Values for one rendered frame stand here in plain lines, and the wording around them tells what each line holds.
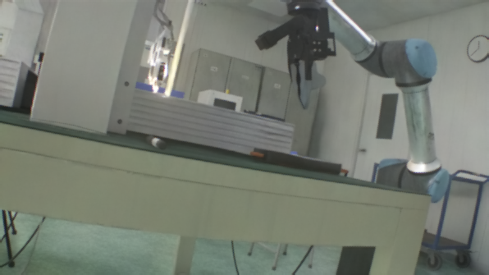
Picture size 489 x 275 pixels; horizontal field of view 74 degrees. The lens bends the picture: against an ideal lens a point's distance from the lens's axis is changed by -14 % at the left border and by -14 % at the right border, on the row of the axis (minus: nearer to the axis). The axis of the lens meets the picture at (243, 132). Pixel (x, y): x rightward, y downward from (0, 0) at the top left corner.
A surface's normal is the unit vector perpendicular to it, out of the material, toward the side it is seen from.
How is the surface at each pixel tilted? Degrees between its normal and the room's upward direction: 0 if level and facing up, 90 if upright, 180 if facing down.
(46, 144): 90
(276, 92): 90
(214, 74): 90
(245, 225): 90
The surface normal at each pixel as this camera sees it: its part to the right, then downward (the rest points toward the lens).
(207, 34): 0.40, 0.04
